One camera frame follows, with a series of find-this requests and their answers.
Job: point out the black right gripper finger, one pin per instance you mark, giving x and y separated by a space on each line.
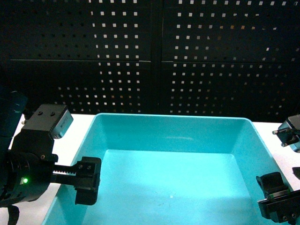
272 185
284 208

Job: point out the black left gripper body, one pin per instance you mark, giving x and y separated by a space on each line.
28 168

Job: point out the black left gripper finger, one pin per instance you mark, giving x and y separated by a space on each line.
87 167
86 191

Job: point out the teal plastic storage box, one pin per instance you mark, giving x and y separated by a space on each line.
170 170

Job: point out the left robot arm blue sleeve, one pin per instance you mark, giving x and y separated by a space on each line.
12 105

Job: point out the black perforated pegboard panel left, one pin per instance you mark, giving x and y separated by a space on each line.
95 56

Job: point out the black perforated pegboard panel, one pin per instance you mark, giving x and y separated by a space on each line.
234 58
95 56

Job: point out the black perforated pegboard panel right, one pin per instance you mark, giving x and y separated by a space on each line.
234 58

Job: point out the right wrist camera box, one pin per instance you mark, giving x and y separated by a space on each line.
289 133

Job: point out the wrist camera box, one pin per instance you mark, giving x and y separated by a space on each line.
53 119
289 133

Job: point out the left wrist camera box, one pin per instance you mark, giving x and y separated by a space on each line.
53 119

